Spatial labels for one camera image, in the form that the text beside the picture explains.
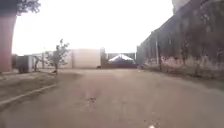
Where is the dark metal gate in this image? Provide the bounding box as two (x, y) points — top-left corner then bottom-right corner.
(100, 51), (138, 70)

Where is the pale low building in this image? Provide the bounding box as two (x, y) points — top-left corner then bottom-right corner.
(31, 48), (102, 70)

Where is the brown dirt road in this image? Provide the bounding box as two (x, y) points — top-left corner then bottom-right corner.
(0, 67), (224, 128)

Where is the pole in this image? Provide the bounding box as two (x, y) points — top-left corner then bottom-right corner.
(154, 31), (160, 66)

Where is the small leafy tree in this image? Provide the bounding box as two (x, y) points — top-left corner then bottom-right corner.
(45, 38), (70, 74)

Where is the small grey shed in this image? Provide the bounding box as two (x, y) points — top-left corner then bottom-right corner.
(14, 55), (35, 74)

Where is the pale kerb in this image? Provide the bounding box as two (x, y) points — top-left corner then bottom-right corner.
(0, 83), (58, 107)

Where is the bare earth strip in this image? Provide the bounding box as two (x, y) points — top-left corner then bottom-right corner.
(0, 69), (83, 103)

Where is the large tree trunk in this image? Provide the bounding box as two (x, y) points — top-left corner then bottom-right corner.
(0, 0), (42, 74)

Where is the long stained wall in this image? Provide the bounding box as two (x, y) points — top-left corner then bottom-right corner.
(135, 0), (224, 81)

